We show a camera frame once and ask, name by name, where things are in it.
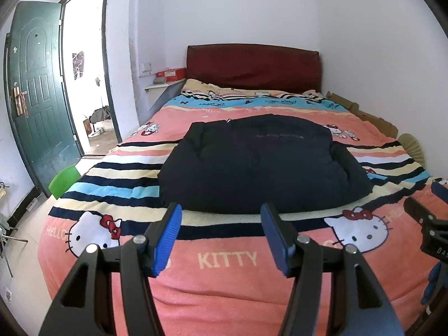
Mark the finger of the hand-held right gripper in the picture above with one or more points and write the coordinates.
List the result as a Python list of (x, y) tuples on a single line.
[(418, 210), (441, 190)]

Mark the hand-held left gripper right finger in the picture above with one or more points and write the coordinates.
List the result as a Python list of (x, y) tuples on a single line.
[(276, 238)]

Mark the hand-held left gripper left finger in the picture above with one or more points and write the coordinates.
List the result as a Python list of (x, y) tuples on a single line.
[(168, 238)]

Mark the black hooded jacket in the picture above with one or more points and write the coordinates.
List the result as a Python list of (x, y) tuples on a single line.
[(252, 161)]

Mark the person's right hand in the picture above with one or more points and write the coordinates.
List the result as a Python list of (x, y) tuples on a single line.
[(431, 283)]

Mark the straw fan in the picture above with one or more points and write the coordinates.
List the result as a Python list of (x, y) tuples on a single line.
[(413, 147)]

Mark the striped cartoon cat blanket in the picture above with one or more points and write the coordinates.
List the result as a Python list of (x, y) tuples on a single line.
[(227, 287)]

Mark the brown cardboard sheet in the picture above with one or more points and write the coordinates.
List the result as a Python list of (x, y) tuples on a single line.
[(371, 117)]

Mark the green chair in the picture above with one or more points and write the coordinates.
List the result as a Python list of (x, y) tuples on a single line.
[(63, 182)]

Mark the small cardboard box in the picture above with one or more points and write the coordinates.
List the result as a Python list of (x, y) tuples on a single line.
[(86, 125)]

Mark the white power strip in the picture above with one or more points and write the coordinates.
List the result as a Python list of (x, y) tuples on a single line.
[(32, 204)]

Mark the dark pile in hallway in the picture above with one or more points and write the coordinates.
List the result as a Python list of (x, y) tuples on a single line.
[(100, 114)]

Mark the grey lump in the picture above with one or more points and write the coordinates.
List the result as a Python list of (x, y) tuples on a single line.
[(159, 81)]

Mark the metal rack legs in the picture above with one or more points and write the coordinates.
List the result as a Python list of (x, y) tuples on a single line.
[(10, 239)]

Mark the red box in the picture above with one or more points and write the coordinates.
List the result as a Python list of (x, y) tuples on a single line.
[(170, 73)]

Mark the dark red headboard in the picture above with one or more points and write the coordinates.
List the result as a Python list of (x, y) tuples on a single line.
[(252, 68)]

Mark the green door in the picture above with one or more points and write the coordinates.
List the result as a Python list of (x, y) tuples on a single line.
[(38, 112)]

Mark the white wall shelf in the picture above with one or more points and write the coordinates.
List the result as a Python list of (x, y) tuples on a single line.
[(164, 85)]

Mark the white wall switch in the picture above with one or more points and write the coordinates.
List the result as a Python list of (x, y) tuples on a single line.
[(147, 67)]

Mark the wall poster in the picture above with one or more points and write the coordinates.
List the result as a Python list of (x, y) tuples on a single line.
[(78, 63)]

